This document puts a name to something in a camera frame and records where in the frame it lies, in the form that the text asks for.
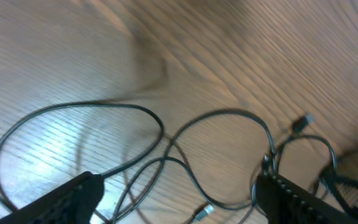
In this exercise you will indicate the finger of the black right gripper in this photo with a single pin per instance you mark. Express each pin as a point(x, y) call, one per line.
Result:
point(344, 189)

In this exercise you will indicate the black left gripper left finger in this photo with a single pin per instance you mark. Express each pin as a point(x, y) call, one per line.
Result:
point(71, 203)

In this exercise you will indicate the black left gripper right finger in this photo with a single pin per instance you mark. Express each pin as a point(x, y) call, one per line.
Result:
point(284, 202)

